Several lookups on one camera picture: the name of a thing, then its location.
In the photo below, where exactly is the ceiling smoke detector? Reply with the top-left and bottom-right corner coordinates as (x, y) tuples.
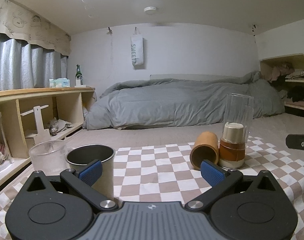
(144, 6), (158, 15)

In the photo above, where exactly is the tissue pack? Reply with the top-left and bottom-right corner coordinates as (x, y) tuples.
(49, 78), (70, 88)

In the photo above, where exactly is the white hanging sweet bag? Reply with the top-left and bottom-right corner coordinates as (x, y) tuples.
(130, 27), (144, 69)

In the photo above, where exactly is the ribbed clear wine glass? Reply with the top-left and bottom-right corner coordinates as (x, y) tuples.
(29, 140), (69, 176)

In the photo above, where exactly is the beige patterned valance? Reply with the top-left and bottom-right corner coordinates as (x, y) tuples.
(0, 0), (71, 56)

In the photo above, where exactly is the wooden low shelf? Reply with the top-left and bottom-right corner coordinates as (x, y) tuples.
(0, 87), (95, 189)

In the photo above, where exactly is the white wooden stand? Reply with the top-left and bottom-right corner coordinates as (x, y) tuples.
(20, 105), (51, 148)

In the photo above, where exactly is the grey duvet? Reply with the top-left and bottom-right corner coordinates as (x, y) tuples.
(83, 72), (284, 130)

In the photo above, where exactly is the checkered brown white cloth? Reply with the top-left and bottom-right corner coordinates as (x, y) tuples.
(0, 135), (304, 240)

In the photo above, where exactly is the grey curtain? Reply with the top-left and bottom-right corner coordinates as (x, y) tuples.
(0, 34), (68, 91)

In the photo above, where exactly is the brown and cream paper cup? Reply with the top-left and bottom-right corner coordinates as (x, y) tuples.
(219, 122), (246, 168)

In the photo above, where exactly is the pile of clothes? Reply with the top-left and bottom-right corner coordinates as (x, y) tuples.
(267, 62), (304, 103)

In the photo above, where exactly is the crumpled cloth in shelf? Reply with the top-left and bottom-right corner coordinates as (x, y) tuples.
(46, 118), (73, 137)

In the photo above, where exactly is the green glass bottle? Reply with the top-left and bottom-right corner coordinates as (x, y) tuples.
(75, 64), (83, 86)

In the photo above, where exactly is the olive metal cup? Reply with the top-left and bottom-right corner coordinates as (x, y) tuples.
(66, 145), (115, 199)

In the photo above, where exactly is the orange bamboo cup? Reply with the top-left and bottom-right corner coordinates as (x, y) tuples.
(190, 131), (219, 170)

